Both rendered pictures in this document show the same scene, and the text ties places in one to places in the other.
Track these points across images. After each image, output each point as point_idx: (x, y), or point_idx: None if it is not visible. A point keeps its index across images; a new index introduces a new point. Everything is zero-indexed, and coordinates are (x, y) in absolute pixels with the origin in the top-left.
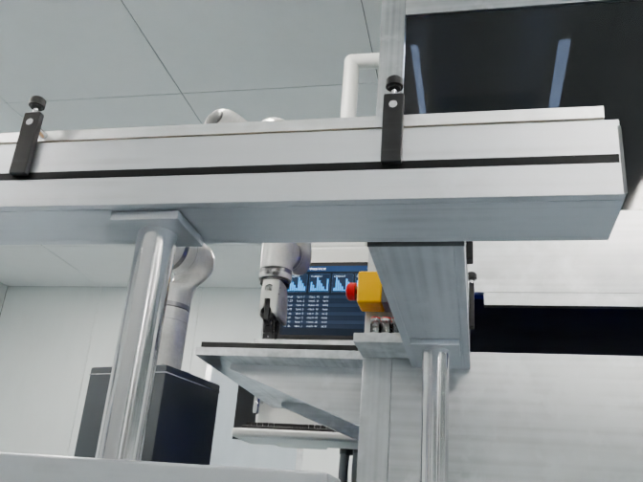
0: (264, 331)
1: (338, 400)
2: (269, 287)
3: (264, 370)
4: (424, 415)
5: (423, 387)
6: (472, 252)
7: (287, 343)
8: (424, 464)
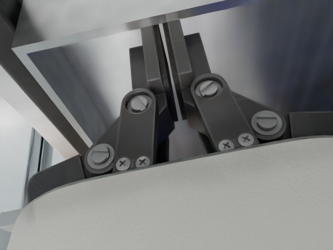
0: (128, 102)
1: None
2: None
3: None
4: (26, 167)
5: (23, 189)
6: None
7: (65, 138)
8: (30, 133)
